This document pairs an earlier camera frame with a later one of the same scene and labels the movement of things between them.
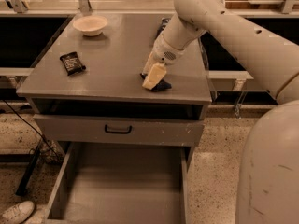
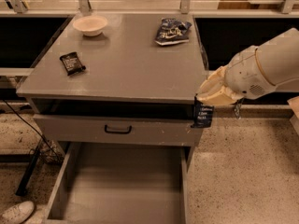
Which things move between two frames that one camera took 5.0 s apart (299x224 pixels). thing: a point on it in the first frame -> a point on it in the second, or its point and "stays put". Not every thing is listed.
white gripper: [163, 52] -> [247, 74]
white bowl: [91, 25] stays put
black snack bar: [72, 63] stays put
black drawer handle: [118, 132] stays put
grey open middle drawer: [108, 183] stays put
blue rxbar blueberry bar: [161, 86] -> [202, 114]
